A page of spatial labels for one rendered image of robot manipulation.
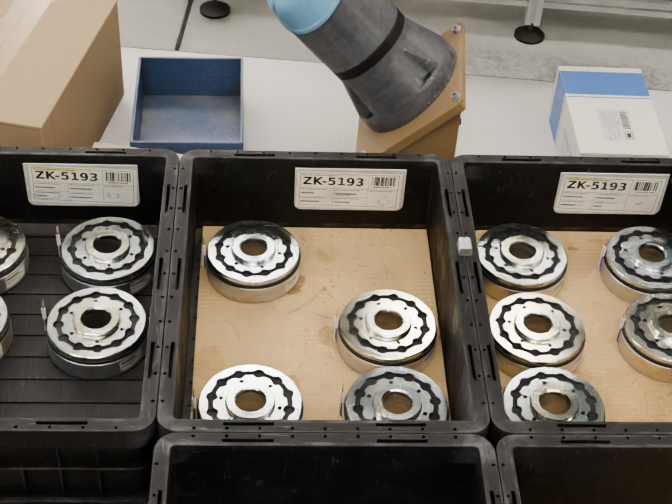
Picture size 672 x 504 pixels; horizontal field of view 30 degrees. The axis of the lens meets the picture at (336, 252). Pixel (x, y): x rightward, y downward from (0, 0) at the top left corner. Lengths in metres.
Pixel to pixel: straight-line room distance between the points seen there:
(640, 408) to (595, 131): 0.52
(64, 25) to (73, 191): 0.37
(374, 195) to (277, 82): 0.52
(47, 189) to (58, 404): 0.28
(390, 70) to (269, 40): 1.70
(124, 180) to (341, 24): 0.34
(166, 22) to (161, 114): 1.51
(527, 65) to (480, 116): 1.40
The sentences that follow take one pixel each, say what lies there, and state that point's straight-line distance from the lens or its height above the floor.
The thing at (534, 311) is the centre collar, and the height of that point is 0.87.
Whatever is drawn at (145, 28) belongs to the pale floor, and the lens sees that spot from 3.32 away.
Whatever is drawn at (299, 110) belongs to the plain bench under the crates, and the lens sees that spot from 1.85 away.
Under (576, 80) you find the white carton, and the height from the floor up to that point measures 0.79.
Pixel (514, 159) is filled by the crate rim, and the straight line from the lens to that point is 1.43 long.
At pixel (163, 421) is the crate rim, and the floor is 0.93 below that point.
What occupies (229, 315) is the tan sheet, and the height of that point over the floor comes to 0.83.
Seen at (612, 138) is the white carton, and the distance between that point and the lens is 1.73.
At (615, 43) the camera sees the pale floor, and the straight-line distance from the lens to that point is 3.42.
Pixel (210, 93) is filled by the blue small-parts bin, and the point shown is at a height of 0.71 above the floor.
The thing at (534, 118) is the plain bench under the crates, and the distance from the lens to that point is 1.89.
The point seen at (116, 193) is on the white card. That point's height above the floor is 0.88.
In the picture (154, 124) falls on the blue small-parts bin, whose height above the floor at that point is 0.70.
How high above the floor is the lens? 1.80
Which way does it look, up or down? 43 degrees down
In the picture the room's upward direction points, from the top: 4 degrees clockwise
